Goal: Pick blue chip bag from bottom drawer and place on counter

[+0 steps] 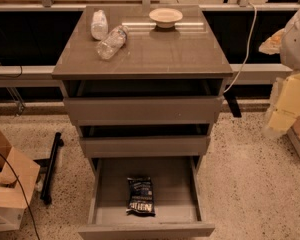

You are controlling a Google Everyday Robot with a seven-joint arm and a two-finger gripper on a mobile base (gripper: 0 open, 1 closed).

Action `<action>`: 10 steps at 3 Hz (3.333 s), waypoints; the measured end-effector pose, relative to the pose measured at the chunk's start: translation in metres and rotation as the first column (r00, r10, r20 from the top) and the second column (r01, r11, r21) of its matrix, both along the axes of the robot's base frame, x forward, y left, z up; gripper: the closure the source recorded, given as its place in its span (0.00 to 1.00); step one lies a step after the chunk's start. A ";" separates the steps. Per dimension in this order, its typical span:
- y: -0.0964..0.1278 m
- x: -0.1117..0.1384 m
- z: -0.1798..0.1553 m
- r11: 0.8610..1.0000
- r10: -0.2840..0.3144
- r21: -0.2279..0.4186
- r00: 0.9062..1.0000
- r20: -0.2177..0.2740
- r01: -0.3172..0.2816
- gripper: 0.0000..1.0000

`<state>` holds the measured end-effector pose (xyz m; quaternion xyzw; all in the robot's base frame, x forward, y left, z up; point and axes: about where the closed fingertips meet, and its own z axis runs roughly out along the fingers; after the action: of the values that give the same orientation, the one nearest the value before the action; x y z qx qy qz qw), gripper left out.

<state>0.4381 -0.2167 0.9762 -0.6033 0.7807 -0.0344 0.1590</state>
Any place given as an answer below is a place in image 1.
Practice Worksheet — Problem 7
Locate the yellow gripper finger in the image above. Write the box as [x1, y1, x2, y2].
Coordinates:
[259, 29, 284, 55]

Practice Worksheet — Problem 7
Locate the blue chip bag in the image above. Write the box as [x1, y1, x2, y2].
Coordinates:
[126, 177, 155, 216]

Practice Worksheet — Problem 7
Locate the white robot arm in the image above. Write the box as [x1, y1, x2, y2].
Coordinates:
[259, 8, 300, 71]

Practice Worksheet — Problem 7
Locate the grey drawer cabinet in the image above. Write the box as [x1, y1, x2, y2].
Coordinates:
[51, 4, 234, 162]

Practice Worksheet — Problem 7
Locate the grey top drawer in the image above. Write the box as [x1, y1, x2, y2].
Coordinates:
[64, 79, 222, 126]

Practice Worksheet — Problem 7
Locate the grey drawer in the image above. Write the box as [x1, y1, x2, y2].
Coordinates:
[78, 157, 215, 240]
[80, 124, 210, 157]
[64, 79, 222, 126]

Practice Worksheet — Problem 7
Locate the grey bottom drawer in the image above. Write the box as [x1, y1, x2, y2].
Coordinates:
[78, 157, 215, 240]

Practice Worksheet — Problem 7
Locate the grey middle drawer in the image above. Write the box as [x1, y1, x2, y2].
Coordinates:
[80, 124, 210, 157]

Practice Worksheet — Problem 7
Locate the black table leg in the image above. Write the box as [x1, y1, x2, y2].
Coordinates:
[224, 92, 242, 118]

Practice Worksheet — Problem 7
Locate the cream ceramic bowl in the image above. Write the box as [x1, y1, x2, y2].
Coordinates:
[149, 8, 183, 28]

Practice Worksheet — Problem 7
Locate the lying clear plastic bottle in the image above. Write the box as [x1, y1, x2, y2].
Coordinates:
[96, 25, 129, 60]

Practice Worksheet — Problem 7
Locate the black metal bar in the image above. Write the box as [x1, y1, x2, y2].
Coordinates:
[40, 132, 64, 205]

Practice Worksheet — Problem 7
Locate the left cardboard box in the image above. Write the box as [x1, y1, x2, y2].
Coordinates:
[0, 130, 40, 232]

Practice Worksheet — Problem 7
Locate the white power cable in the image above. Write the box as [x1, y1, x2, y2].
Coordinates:
[223, 2, 259, 94]

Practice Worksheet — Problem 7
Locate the black cable on box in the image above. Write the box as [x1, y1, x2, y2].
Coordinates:
[0, 143, 42, 240]

